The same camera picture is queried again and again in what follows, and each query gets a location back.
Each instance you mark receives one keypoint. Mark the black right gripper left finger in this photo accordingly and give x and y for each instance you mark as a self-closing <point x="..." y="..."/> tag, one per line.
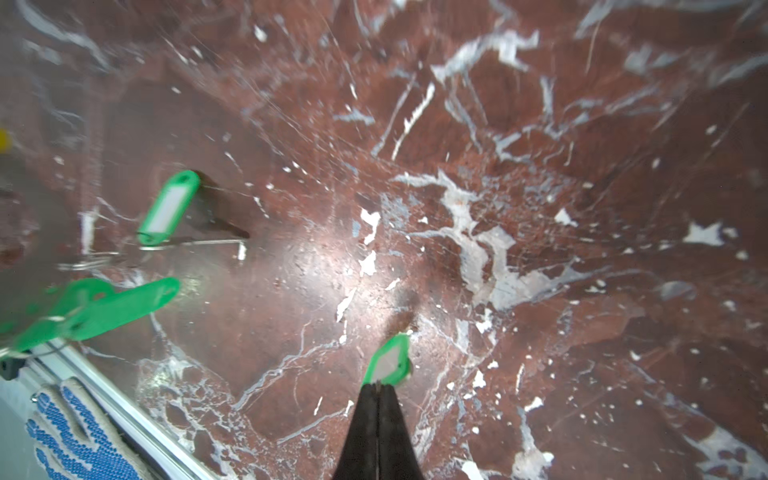
<point x="359" y="456"/>

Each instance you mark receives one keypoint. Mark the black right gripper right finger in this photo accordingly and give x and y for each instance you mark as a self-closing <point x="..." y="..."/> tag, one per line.
<point x="396" y="456"/>

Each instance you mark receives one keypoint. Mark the metal keyring with green tags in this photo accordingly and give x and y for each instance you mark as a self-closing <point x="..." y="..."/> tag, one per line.
<point x="90" y="307"/>

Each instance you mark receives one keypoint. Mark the blue white work glove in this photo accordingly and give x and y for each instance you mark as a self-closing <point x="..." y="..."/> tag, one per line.
<point x="74" y="439"/>

